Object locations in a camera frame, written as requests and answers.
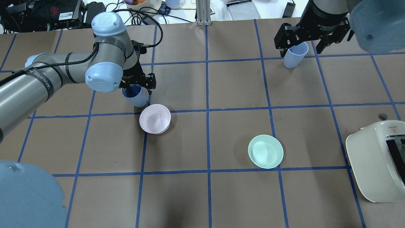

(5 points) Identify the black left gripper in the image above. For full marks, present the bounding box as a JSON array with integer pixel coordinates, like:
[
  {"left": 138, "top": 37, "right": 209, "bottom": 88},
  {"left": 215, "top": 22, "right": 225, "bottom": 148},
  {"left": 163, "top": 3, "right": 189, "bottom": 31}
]
[{"left": 120, "top": 40, "right": 156, "bottom": 95}]

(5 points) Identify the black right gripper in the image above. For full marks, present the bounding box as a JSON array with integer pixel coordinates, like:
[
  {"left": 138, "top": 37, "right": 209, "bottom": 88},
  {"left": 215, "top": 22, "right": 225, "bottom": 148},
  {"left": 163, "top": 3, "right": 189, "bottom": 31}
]
[{"left": 274, "top": 6, "right": 351, "bottom": 58}]

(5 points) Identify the blue cup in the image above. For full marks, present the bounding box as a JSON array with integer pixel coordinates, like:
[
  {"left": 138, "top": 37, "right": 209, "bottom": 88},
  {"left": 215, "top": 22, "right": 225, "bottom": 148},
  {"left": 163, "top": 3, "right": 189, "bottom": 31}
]
[
  {"left": 122, "top": 84, "right": 147, "bottom": 108},
  {"left": 283, "top": 42, "right": 309, "bottom": 69}
]

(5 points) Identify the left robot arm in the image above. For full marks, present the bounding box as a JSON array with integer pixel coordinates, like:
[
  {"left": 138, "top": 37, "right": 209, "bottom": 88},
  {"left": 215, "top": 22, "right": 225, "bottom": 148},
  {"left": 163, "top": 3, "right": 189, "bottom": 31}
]
[{"left": 0, "top": 12, "right": 156, "bottom": 228}]

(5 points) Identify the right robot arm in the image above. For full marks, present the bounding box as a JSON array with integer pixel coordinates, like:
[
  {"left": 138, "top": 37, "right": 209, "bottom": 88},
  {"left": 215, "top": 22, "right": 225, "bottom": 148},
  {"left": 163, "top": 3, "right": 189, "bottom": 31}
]
[{"left": 274, "top": 0, "right": 405, "bottom": 57}]

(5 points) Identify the pink bowl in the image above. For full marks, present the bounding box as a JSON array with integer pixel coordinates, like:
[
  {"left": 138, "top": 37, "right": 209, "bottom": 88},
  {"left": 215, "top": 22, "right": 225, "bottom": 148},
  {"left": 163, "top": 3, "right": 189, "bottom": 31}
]
[{"left": 139, "top": 104, "right": 171, "bottom": 135}]

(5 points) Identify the black power adapter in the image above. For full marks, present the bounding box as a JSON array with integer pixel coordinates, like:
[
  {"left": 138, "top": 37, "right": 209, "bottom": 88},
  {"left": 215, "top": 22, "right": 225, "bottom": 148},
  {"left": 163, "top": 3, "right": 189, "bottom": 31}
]
[{"left": 282, "top": 2, "right": 296, "bottom": 18}]

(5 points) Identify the grey tablet tray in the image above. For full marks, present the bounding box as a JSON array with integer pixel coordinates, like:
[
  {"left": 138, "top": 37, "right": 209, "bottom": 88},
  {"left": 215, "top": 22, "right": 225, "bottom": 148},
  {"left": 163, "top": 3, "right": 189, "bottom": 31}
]
[{"left": 226, "top": 0, "right": 261, "bottom": 20}]

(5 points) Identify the beige bowl of blocks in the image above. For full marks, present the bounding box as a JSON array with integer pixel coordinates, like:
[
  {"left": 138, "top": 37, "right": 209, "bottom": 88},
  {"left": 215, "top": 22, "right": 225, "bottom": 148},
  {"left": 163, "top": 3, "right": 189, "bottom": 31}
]
[{"left": 123, "top": 0, "right": 162, "bottom": 12}]

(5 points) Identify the mint green bowl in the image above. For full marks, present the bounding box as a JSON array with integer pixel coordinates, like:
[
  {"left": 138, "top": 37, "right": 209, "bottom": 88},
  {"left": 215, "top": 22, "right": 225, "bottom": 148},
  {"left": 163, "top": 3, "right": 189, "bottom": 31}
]
[{"left": 247, "top": 135, "right": 284, "bottom": 169}]

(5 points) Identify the cream white toaster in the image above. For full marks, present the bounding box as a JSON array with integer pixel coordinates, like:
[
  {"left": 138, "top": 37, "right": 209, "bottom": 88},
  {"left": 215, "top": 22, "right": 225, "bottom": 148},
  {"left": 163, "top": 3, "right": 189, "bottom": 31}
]
[{"left": 345, "top": 120, "right": 405, "bottom": 203}]

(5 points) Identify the black electronics box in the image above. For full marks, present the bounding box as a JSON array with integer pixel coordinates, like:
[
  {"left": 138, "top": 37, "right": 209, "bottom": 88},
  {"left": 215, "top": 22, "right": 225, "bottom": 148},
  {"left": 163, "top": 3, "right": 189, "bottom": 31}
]
[{"left": 0, "top": 0, "right": 85, "bottom": 32}]

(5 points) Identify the aluminium frame post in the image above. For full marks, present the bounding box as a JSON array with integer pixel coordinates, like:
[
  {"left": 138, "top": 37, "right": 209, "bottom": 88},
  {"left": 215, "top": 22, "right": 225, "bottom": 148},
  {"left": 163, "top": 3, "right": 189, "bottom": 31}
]
[{"left": 196, "top": 0, "right": 212, "bottom": 26}]

